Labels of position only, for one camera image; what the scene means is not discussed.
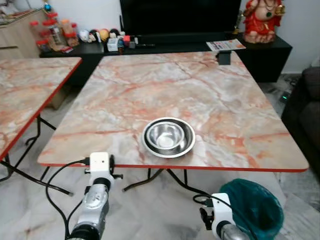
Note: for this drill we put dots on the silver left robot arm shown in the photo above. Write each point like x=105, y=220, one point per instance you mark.
x=95, y=205

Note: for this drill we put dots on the red bin with teal bag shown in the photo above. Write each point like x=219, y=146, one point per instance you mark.
x=255, y=210

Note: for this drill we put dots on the steel bowl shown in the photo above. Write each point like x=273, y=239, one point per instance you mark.
x=168, y=137

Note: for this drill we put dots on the dark grey sofa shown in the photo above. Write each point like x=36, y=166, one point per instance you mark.
x=305, y=115

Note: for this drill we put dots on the small white carton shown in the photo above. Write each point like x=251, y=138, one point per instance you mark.
x=112, y=44

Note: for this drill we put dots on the small red item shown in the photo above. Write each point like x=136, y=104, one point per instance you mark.
x=126, y=39

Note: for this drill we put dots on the black round figurine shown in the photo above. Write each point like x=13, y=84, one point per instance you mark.
x=114, y=34

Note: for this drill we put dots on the yellow round figurine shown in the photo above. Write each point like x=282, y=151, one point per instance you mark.
x=103, y=34

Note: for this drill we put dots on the dark round figurine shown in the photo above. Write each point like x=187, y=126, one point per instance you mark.
x=94, y=35

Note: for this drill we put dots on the white round figurine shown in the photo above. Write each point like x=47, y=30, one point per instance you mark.
x=84, y=35

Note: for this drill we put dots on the small jar red lid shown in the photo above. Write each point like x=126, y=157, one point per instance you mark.
x=42, y=46
x=74, y=37

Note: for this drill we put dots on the orange-filled clear jar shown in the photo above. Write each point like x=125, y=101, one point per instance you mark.
x=66, y=27

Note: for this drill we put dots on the large clear jar red lid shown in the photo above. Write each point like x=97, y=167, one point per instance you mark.
x=52, y=30

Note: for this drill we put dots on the small black box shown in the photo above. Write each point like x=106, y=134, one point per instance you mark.
x=223, y=58

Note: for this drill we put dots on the black television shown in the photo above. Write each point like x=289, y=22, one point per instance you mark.
x=180, y=17

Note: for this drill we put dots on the printed paper leaflet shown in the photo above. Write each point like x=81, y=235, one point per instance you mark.
x=225, y=45

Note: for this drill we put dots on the light wooden cabinet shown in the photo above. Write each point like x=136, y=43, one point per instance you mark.
x=17, y=35

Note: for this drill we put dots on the black television console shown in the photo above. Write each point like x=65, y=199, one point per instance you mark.
x=260, y=60

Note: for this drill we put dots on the red and gold statue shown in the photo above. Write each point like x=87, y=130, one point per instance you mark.
x=260, y=22

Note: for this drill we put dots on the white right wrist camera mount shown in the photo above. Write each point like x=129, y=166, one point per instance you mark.
x=221, y=210

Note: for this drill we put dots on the black folding table leg frame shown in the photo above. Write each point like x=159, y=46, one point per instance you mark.
x=185, y=177
x=67, y=191

